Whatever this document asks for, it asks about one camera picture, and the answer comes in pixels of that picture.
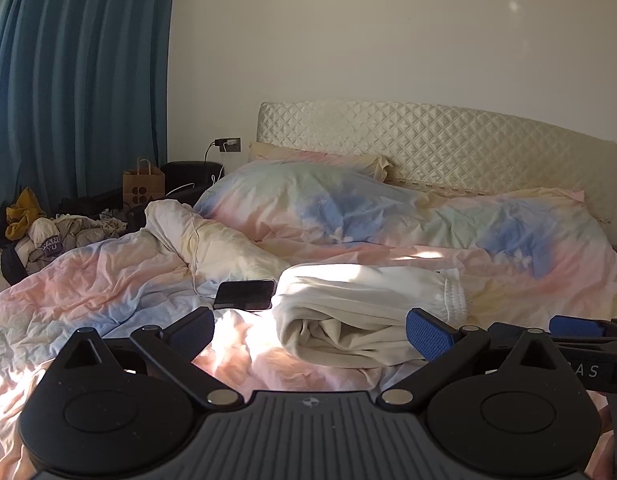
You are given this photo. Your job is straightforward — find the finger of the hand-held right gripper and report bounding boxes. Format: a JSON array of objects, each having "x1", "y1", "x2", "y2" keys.
[
  {"x1": 488, "y1": 321, "x2": 617, "y2": 357},
  {"x1": 549, "y1": 314, "x2": 617, "y2": 340}
]

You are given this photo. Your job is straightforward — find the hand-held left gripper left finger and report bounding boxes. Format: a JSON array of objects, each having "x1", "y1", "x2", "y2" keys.
[{"x1": 53, "y1": 306, "x2": 240, "y2": 408}]

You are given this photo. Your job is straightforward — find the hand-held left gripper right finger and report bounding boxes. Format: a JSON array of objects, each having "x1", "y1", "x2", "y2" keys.
[{"x1": 375, "y1": 307, "x2": 586, "y2": 407}]

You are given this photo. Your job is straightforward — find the white pants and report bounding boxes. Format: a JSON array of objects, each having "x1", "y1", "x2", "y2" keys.
[{"x1": 271, "y1": 261, "x2": 473, "y2": 369}]

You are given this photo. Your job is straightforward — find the black smartphone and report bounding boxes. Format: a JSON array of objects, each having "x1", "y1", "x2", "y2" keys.
[{"x1": 213, "y1": 279, "x2": 278, "y2": 312}]

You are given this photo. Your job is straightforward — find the pastel tie-dye pillow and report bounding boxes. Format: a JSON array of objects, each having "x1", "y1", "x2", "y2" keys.
[
  {"x1": 423, "y1": 187, "x2": 615, "y2": 282},
  {"x1": 193, "y1": 160, "x2": 429, "y2": 252}
]

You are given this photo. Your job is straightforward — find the pastel tie-dye duvet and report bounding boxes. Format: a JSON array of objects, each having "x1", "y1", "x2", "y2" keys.
[{"x1": 0, "y1": 200, "x2": 617, "y2": 480}]

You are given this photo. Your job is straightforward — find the cream frilled pillow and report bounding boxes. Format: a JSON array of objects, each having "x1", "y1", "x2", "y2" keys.
[
  {"x1": 488, "y1": 186, "x2": 615, "y2": 226},
  {"x1": 248, "y1": 141, "x2": 391, "y2": 184}
]

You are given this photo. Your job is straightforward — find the brown paper bag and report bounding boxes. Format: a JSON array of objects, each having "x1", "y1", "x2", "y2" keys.
[{"x1": 122, "y1": 157, "x2": 166, "y2": 207}]

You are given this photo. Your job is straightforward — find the black nightstand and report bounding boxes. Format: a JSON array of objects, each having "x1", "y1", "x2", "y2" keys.
[{"x1": 161, "y1": 160, "x2": 225, "y2": 207}]

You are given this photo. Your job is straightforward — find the grey garment with purple print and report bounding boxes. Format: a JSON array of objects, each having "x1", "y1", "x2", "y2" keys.
[{"x1": 16, "y1": 214, "x2": 135, "y2": 264}]

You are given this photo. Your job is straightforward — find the cream quilted headboard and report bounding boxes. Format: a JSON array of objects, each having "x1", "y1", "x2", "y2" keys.
[{"x1": 256, "y1": 101, "x2": 617, "y2": 222}]

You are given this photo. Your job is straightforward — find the black cloth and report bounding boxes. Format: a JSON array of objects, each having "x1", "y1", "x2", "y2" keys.
[{"x1": 0, "y1": 225, "x2": 30, "y2": 284}]

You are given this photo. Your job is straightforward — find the mustard yellow cloth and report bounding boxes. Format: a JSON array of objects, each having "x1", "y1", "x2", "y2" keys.
[{"x1": 6, "y1": 187, "x2": 48, "y2": 242}]

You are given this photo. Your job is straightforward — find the blue curtain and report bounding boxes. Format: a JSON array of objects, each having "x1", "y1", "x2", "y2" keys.
[{"x1": 0, "y1": 0, "x2": 175, "y2": 242}]

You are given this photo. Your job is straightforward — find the white charging cable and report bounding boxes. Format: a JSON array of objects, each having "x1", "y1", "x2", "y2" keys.
[{"x1": 166, "y1": 172, "x2": 226, "y2": 307}]

